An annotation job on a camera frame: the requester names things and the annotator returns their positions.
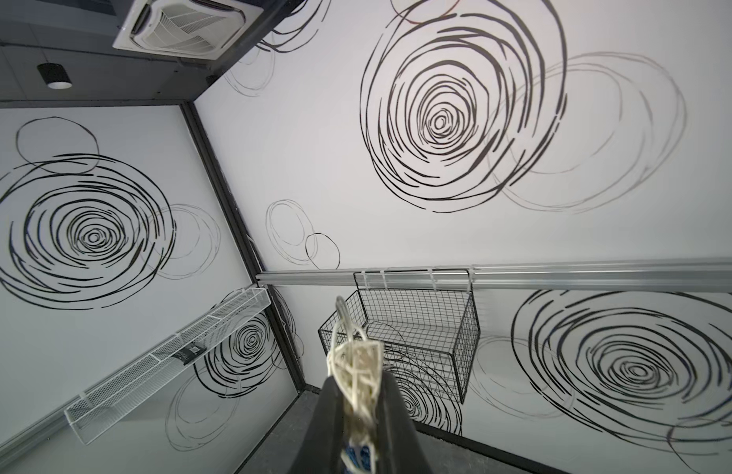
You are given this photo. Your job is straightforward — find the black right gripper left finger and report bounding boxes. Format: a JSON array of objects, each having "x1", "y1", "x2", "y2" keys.
[{"x1": 288, "y1": 376, "x2": 344, "y2": 474}]

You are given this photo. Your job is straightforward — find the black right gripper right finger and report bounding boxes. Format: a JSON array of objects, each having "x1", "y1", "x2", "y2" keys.
[{"x1": 376, "y1": 371, "x2": 433, "y2": 474}]

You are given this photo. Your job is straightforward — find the string lights with rattan balls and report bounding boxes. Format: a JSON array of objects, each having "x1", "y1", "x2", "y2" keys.
[{"x1": 327, "y1": 296, "x2": 384, "y2": 473}]

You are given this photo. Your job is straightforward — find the small black item in shelf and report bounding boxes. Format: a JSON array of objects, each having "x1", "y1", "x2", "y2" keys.
[{"x1": 172, "y1": 342, "x2": 206, "y2": 365}]

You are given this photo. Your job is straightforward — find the ceiling air conditioner vent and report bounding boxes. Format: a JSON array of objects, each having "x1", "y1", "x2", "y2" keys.
[{"x1": 113, "y1": 0, "x2": 265, "y2": 61}]

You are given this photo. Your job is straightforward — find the ceiling spot lamp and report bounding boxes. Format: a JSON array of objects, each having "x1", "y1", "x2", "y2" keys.
[{"x1": 36, "y1": 62, "x2": 73, "y2": 90}]

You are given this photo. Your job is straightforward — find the black wire basket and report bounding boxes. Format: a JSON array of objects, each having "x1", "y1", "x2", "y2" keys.
[{"x1": 345, "y1": 269, "x2": 480, "y2": 403}]

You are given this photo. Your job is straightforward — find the black corner frame post left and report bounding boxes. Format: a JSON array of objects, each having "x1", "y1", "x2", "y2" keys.
[{"x1": 180, "y1": 101, "x2": 306, "y2": 393}]

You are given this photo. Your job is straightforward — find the white wire shelf basket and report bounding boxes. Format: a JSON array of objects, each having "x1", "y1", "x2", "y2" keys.
[{"x1": 64, "y1": 286, "x2": 271, "y2": 446}]

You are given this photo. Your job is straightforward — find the aluminium wall rail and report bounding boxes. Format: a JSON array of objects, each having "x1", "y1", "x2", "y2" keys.
[{"x1": 257, "y1": 259, "x2": 732, "y2": 293}]

